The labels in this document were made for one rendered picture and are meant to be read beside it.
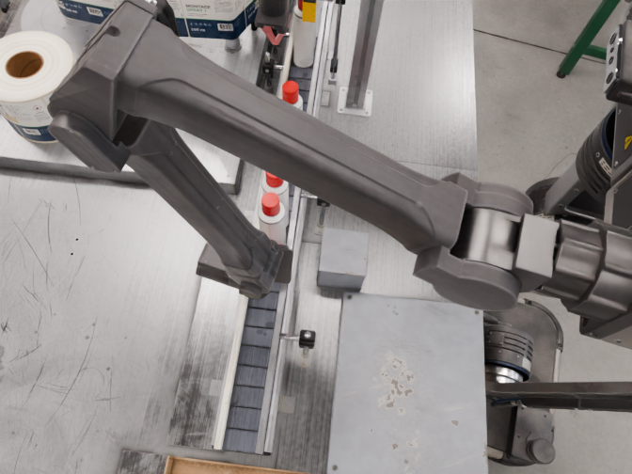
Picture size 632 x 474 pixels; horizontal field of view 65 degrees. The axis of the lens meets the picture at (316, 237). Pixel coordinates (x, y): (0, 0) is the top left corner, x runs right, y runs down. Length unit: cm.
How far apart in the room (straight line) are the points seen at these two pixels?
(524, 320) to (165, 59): 161
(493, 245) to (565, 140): 218
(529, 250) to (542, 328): 141
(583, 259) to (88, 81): 42
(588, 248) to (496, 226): 8
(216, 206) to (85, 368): 61
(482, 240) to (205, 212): 31
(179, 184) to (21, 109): 74
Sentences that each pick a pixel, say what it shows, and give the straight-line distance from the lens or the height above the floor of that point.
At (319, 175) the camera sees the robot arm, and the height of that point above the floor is 151.
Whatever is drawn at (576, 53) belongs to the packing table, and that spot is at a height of 17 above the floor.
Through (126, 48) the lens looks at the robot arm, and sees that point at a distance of 41.
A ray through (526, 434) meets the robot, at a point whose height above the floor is 28.
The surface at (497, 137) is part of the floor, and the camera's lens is 250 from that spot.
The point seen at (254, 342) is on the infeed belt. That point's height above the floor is 88.
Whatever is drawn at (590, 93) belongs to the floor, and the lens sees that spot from 288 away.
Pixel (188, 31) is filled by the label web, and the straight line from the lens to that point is 139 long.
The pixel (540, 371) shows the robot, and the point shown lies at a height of 24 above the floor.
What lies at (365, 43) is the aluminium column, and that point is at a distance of 120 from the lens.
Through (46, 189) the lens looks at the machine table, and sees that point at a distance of 133.
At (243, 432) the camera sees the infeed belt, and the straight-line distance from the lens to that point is 99.
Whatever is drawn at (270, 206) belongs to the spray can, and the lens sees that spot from 89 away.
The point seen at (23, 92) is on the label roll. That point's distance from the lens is 124.
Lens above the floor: 186
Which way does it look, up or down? 65 degrees down
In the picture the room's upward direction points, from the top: 6 degrees clockwise
